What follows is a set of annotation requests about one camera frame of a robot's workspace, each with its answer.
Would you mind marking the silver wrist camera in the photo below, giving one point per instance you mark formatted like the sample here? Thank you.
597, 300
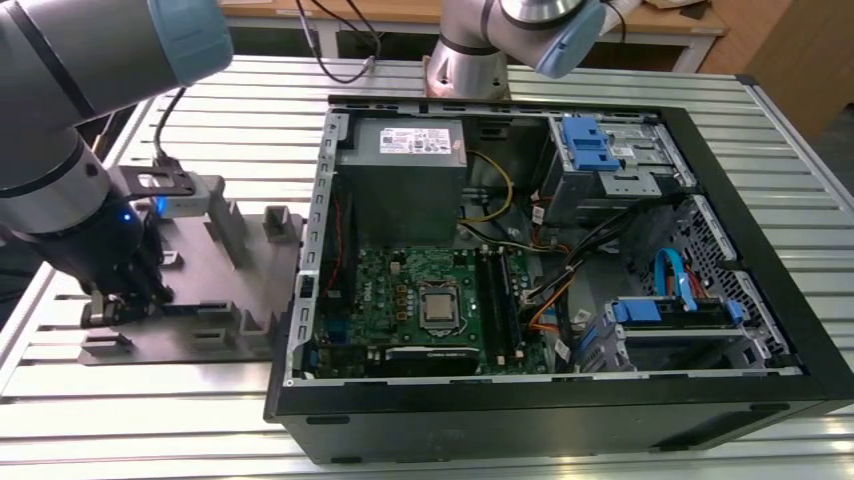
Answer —
194, 197

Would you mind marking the black RAM slot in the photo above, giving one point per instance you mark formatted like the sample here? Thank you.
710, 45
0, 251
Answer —
484, 302
502, 302
492, 302

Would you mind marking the silver CPU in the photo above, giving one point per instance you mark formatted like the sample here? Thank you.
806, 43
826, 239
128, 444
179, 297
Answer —
442, 306

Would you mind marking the black open PC case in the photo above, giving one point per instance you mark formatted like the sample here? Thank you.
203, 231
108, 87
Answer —
534, 415

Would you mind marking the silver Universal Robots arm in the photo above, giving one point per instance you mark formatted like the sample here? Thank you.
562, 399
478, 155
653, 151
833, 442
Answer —
100, 50

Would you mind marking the black Nvidia graphics card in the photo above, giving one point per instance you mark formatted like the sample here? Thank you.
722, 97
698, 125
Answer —
434, 357

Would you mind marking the grey power supply unit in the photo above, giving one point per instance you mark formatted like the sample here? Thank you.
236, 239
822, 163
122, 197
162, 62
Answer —
400, 190

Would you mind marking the grey parts rack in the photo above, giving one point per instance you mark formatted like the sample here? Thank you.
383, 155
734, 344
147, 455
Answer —
220, 280

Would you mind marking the green Dell motherboard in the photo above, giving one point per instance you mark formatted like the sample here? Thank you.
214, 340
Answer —
387, 280

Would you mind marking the metal drive cage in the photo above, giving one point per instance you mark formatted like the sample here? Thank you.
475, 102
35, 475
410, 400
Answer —
627, 185
681, 345

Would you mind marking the brown wooden cabinet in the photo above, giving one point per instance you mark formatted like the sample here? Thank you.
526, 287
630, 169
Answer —
794, 60

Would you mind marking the CPU socket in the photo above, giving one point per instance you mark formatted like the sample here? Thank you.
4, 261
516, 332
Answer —
442, 327

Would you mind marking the wooden desk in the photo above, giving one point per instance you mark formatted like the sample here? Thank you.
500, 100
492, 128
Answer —
667, 22

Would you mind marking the blue disk carrier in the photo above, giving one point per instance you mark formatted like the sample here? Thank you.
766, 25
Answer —
587, 150
641, 311

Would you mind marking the blue RAM stick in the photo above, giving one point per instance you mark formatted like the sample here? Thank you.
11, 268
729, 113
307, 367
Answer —
510, 302

